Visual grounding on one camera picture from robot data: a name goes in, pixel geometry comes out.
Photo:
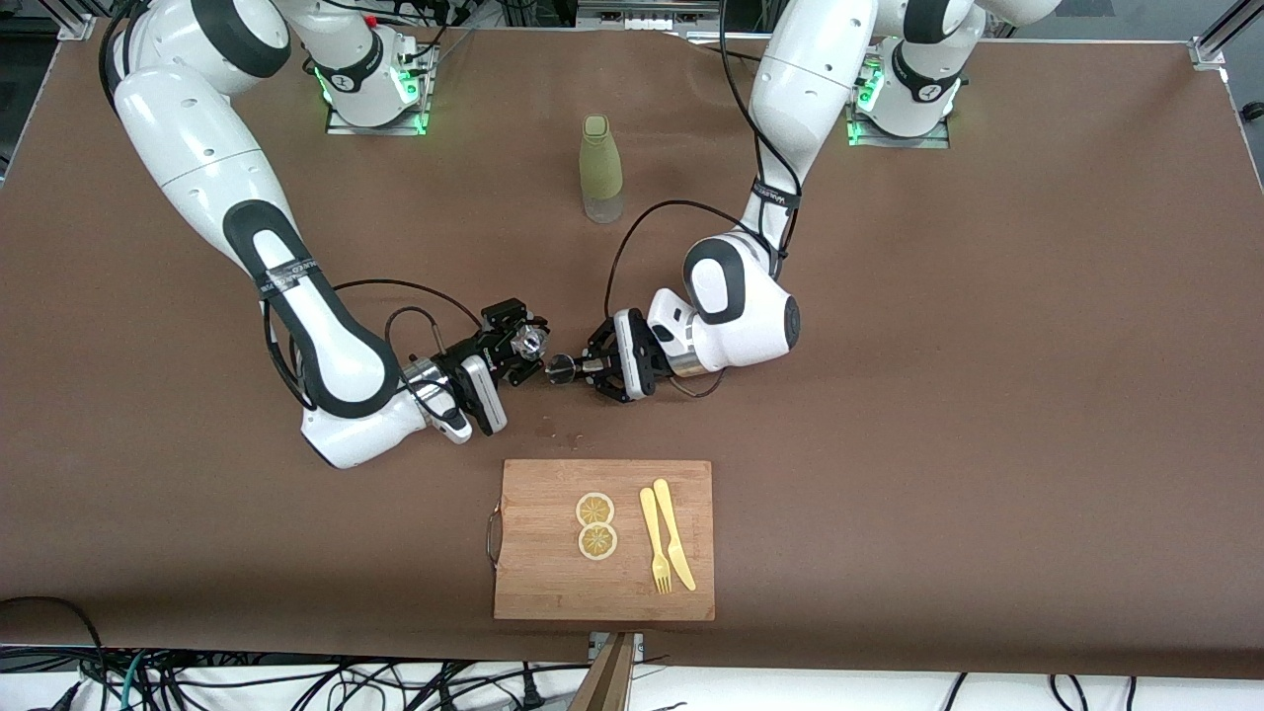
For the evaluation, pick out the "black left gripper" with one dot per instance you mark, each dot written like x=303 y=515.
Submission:
x=633 y=367

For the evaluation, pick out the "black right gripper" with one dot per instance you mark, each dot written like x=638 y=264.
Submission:
x=491 y=347

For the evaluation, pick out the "clear glass measuring beaker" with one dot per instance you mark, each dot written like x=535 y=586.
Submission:
x=533 y=342

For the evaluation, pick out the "steel double jigger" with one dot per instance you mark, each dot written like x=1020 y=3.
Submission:
x=565 y=369

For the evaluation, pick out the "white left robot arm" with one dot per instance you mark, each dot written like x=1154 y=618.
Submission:
x=820 y=79

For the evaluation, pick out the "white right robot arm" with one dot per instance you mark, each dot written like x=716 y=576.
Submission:
x=197 y=148

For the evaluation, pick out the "spilled liquid drops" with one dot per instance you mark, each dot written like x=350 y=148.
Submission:
x=546 y=427

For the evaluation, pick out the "lemon slice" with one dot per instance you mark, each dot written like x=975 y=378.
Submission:
x=594 y=510
x=597 y=542

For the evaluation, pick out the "yellow plastic fork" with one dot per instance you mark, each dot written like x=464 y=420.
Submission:
x=651 y=523

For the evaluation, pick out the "green sleeved glass bottle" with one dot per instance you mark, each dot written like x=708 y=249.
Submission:
x=600 y=163

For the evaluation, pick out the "yellow plastic knife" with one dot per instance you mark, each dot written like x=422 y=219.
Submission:
x=681 y=568

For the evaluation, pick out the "wooden cutting board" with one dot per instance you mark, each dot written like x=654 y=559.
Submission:
x=543 y=573

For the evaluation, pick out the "grey metal rack unit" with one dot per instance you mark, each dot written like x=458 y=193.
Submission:
x=647 y=18

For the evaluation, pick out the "brown table cover sheet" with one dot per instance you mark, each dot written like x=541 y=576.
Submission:
x=987 y=444

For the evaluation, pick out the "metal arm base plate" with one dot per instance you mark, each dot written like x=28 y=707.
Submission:
x=899 y=142
x=375 y=129

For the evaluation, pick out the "metal mounting bracket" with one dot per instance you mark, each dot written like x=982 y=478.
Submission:
x=595 y=647

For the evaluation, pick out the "wooden post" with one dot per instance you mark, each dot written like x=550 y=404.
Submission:
x=607 y=681

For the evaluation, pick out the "aluminium corner bracket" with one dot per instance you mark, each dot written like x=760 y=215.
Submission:
x=77 y=28

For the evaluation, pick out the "aluminium frame profile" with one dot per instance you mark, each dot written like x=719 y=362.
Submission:
x=1210 y=49

